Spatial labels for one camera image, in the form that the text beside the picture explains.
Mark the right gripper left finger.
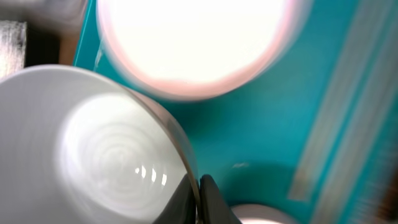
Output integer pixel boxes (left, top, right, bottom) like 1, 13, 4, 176
154, 175, 197, 224

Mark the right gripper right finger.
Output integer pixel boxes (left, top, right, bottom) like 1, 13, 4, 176
200, 174, 241, 224

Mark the large white plate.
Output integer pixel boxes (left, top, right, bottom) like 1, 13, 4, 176
96, 0, 313, 101

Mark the black plastic tray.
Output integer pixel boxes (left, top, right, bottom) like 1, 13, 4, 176
24, 26, 60, 67

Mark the teal serving tray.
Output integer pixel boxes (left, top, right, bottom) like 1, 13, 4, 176
73, 0, 398, 224

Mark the grey bowl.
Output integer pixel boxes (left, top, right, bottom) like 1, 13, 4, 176
1, 65, 199, 224

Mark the pink white bowl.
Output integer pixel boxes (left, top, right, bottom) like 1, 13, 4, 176
231, 204, 298, 224

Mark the wooden chopstick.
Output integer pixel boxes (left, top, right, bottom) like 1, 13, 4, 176
289, 0, 395, 201
311, 17, 397, 224

